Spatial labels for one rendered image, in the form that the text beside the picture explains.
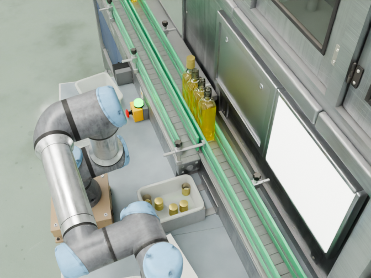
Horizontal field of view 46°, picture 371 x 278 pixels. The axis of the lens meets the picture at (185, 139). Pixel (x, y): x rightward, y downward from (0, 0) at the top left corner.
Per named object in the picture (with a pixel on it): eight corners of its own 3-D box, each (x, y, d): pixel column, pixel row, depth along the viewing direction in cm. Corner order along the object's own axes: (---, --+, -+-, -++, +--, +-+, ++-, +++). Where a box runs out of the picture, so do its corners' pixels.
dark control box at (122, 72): (133, 83, 224) (131, 70, 218) (117, 86, 223) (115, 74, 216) (128, 73, 230) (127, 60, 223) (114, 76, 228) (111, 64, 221)
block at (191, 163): (200, 170, 179) (201, 159, 174) (179, 176, 177) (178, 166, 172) (197, 164, 181) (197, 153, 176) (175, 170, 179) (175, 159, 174)
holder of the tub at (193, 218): (217, 215, 172) (219, 204, 167) (150, 237, 166) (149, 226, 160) (201, 182, 183) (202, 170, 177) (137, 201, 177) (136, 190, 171)
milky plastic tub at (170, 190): (205, 219, 171) (206, 207, 164) (150, 237, 165) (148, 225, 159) (189, 185, 182) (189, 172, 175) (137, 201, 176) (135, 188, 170)
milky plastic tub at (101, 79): (93, 123, 207) (90, 110, 201) (75, 95, 220) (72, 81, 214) (126, 110, 213) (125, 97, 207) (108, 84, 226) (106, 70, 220)
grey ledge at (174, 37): (216, 110, 207) (217, 92, 198) (199, 115, 204) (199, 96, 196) (154, 6, 266) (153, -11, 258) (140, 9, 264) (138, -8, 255)
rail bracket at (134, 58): (139, 74, 210) (137, 51, 200) (125, 77, 208) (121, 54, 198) (137, 69, 212) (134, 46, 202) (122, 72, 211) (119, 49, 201)
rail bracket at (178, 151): (205, 158, 174) (206, 137, 165) (165, 169, 170) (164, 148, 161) (202, 152, 176) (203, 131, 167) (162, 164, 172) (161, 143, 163)
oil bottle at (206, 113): (214, 139, 181) (217, 101, 165) (201, 143, 180) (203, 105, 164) (208, 130, 185) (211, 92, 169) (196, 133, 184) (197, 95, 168)
